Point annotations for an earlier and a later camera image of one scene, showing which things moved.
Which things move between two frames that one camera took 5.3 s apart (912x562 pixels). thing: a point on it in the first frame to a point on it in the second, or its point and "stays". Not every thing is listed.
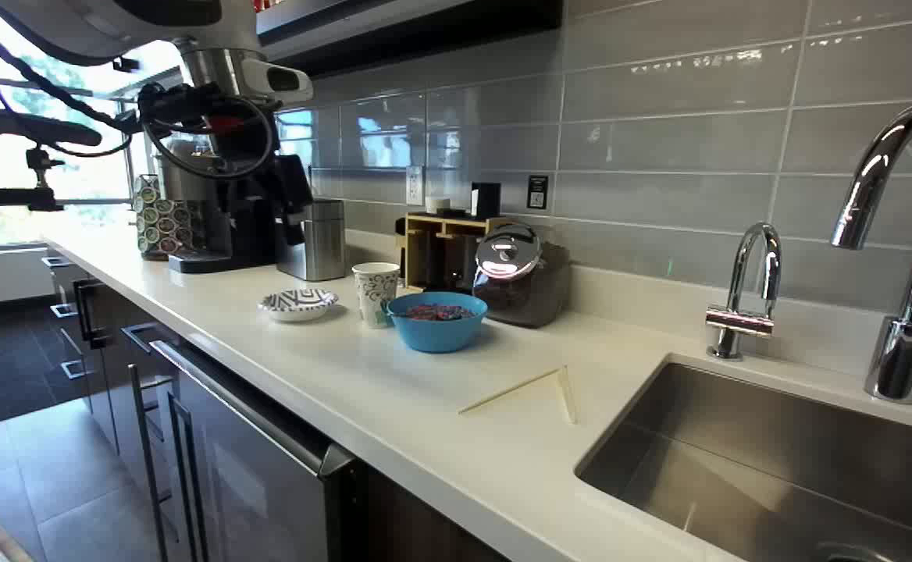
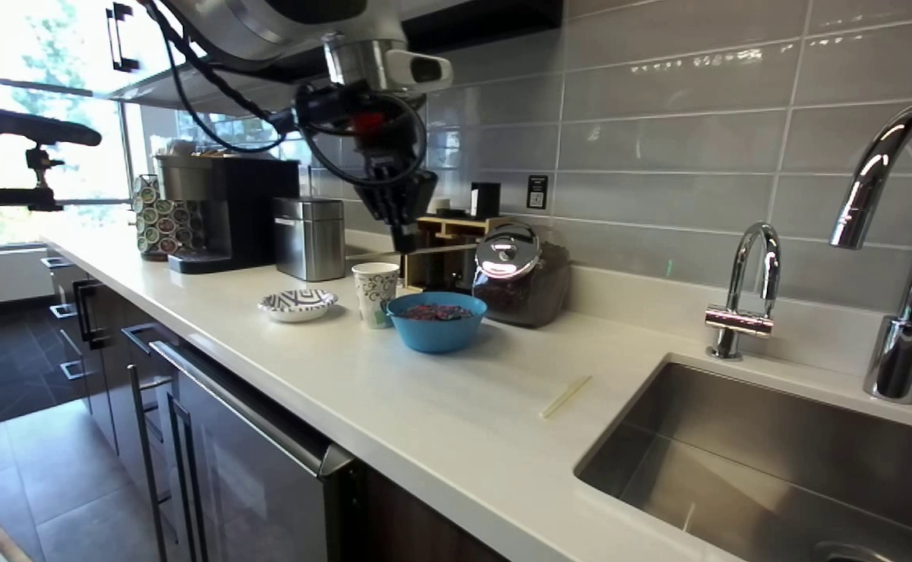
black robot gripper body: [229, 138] to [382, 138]
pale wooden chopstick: [506, 392] to [440, 248]
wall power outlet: [539, 192] stays
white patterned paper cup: [377, 283] stays
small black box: [485, 198] stays
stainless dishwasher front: [255, 485] stays
